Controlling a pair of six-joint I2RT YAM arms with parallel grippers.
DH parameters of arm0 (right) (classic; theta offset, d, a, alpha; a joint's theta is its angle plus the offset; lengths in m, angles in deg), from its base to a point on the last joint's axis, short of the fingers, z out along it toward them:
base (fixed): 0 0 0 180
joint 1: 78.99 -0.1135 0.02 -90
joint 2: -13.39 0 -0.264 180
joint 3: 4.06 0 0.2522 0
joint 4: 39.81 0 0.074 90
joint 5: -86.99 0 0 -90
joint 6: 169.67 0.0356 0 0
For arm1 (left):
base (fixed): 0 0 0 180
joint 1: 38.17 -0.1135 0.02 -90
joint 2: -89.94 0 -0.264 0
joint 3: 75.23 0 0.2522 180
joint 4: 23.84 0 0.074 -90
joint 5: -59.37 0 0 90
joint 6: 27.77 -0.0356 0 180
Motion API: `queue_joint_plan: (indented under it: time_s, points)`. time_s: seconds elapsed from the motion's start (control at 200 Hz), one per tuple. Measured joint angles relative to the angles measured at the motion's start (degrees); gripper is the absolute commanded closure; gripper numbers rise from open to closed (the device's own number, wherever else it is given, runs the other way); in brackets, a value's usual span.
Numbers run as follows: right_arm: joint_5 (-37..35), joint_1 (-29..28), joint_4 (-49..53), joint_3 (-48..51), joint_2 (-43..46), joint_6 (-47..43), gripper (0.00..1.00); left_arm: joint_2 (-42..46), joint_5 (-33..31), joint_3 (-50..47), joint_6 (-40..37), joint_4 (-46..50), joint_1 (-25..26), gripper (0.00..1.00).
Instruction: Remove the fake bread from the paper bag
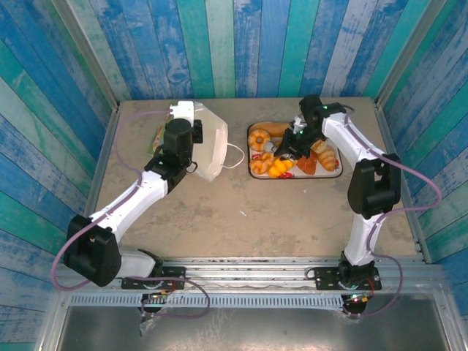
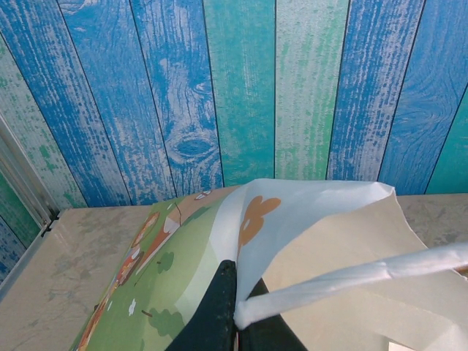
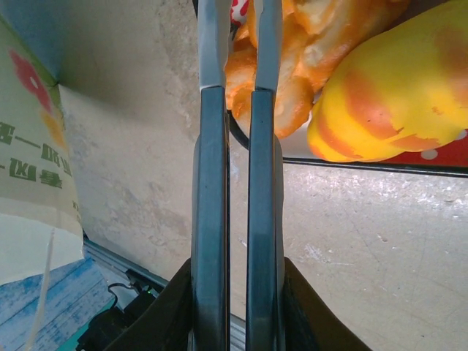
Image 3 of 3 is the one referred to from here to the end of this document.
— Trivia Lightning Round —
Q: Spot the white strawberry print tray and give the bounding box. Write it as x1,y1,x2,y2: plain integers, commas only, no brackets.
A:
224,0,468,179

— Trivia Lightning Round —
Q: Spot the fake twisted orange bread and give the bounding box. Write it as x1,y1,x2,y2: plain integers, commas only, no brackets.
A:
224,0,410,139

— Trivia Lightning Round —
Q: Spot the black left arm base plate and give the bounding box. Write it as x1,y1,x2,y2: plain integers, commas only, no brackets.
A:
76,281,164,351

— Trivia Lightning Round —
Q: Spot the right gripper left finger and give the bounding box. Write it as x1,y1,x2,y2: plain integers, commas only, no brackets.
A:
189,0,234,351

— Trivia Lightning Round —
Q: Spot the white printed paper bag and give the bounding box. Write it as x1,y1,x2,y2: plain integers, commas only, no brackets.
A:
0,14,87,351

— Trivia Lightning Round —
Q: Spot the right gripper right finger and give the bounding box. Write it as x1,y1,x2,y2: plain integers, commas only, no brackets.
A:
244,0,285,351

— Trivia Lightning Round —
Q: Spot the fake ridged yellow bun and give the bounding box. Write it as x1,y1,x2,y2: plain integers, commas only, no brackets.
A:
306,0,468,164

